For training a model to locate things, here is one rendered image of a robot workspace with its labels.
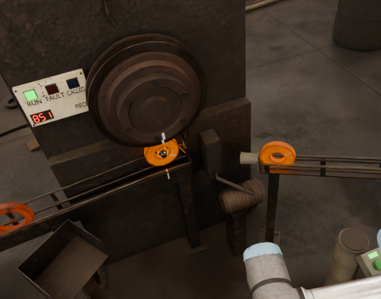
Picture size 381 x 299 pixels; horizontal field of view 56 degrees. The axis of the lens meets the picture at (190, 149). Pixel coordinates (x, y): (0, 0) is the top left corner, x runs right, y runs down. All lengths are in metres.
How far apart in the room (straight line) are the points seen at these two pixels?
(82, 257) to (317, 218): 1.43
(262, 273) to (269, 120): 2.06
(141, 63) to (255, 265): 0.75
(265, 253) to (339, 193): 1.49
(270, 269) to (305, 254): 1.16
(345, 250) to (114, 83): 1.16
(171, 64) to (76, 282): 0.93
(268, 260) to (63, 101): 0.96
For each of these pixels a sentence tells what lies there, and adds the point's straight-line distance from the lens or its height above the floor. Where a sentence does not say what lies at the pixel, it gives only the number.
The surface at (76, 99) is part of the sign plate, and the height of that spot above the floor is 1.13.
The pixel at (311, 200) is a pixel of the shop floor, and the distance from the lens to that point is 2.45.
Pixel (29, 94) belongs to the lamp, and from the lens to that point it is 1.47.
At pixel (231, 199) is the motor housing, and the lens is 1.76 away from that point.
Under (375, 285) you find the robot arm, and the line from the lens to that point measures 1.08.
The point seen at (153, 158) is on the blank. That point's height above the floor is 0.80.
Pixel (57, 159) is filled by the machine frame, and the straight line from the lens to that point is 1.65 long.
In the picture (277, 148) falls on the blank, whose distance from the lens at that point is 1.64.
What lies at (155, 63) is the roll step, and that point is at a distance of 1.29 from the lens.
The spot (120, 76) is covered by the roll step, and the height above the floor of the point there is 1.26.
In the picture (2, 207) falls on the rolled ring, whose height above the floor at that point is 0.80.
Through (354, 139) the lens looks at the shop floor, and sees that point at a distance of 2.92.
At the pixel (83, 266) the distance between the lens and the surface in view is 1.60.
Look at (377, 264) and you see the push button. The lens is 1.56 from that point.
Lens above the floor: 1.91
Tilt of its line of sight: 43 degrees down
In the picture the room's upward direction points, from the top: 9 degrees counter-clockwise
